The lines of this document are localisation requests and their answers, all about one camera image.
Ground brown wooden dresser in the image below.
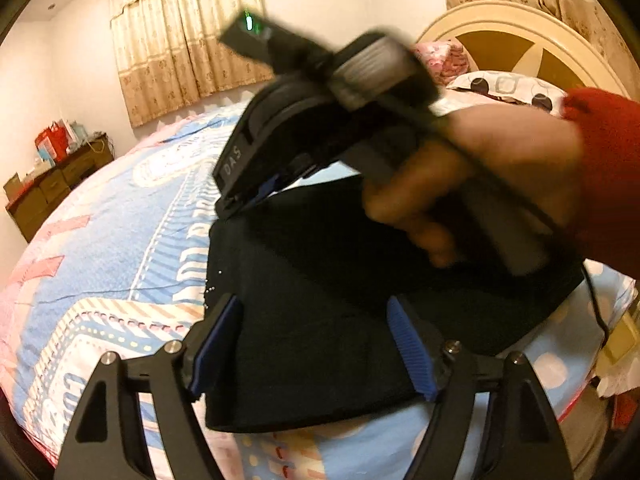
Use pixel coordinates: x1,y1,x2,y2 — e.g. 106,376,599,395
5,132,115,243

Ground person's right forearm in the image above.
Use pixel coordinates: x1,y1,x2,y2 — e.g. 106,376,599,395
562,87,640,281

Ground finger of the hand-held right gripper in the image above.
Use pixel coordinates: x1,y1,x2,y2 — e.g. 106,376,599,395
215,187,261,221
247,157,321,208

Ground pink floral pillow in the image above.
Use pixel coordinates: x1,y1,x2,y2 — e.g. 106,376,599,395
412,40,471,86

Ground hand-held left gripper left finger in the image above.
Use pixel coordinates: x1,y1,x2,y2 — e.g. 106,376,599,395
52,294,244,480

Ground beige box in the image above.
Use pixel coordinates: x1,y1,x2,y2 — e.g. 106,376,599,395
600,310,640,378

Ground cream and brown headboard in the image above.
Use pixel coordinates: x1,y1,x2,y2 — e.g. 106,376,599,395
415,1,633,98

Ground white pillow with dark circles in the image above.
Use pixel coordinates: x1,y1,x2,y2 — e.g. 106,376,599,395
447,71,568,113

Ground pastel dotted printed bed blanket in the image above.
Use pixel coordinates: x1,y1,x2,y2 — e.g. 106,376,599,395
0,92,640,480

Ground pale blue bag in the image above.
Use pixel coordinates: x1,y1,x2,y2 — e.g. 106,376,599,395
64,119,89,150

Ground black pants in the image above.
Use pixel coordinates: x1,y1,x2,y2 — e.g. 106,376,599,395
202,172,586,433

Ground person's right hand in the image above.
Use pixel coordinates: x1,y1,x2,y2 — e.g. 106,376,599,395
362,104,586,268

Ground black cable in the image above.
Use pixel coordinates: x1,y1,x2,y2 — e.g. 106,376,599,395
380,95,611,351

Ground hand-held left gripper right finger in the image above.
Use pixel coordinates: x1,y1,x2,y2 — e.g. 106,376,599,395
387,295,573,480

